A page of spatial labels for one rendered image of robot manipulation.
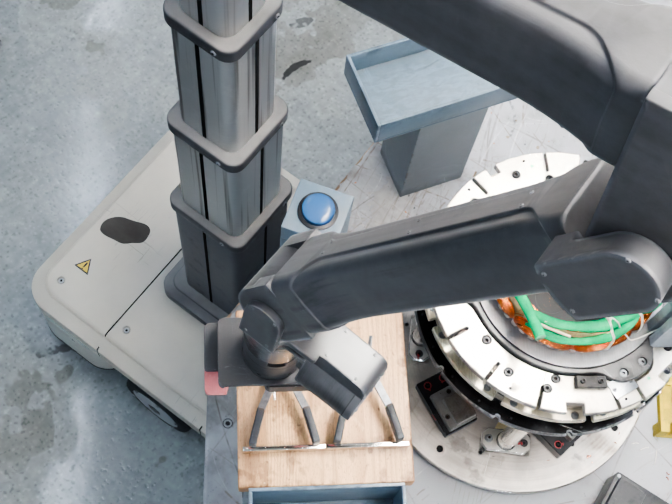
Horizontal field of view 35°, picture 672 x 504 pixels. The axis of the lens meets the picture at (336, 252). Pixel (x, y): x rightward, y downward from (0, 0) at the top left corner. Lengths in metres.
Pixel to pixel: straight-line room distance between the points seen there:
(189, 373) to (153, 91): 0.81
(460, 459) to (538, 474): 0.11
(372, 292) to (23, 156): 1.87
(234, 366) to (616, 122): 0.58
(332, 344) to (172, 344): 1.19
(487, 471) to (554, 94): 1.01
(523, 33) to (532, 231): 0.13
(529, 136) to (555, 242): 1.13
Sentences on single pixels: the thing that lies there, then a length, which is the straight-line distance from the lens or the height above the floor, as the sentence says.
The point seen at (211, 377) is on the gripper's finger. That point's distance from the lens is 1.03.
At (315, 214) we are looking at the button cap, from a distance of 1.29.
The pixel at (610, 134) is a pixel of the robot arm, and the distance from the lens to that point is 0.50.
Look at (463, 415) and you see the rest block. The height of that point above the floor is 0.84.
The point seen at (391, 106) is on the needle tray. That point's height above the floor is 1.02.
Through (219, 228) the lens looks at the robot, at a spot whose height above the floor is 0.66.
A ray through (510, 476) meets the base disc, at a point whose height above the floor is 0.80.
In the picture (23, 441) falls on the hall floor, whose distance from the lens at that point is 2.32.
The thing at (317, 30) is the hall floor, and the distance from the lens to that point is 2.68.
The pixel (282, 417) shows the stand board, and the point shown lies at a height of 1.06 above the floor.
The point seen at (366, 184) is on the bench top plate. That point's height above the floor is 0.78.
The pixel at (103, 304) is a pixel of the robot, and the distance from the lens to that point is 2.10.
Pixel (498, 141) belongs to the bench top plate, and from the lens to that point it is 1.68.
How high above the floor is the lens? 2.22
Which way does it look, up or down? 67 degrees down
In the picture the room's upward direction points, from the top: 11 degrees clockwise
